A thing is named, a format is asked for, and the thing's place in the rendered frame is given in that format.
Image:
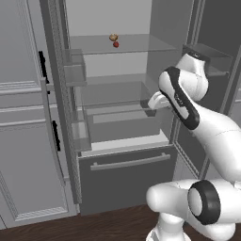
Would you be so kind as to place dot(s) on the tan round pastry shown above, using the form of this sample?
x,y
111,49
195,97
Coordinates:
x,y
113,37

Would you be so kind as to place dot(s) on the grey fridge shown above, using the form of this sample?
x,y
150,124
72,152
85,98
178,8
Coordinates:
x,y
125,69

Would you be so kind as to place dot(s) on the glass fridge shelf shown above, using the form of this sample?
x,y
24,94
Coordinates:
x,y
131,44

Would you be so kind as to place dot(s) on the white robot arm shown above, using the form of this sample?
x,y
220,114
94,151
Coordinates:
x,y
216,131

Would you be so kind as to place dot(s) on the clear fridge crisper drawer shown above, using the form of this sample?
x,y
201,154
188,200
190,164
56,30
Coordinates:
x,y
119,122

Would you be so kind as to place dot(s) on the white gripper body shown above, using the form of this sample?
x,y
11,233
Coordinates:
x,y
158,101

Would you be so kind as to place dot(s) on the red strawberry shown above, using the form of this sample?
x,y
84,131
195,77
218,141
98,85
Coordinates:
x,y
116,44

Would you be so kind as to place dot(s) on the clear fridge door bin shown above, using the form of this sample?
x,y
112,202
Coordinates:
x,y
213,59
81,135
75,67

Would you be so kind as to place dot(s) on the dark grey freezer drawer front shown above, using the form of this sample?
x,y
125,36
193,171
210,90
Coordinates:
x,y
125,185

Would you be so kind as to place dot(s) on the grey fridge door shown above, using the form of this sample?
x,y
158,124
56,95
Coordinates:
x,y
62,94
219,31

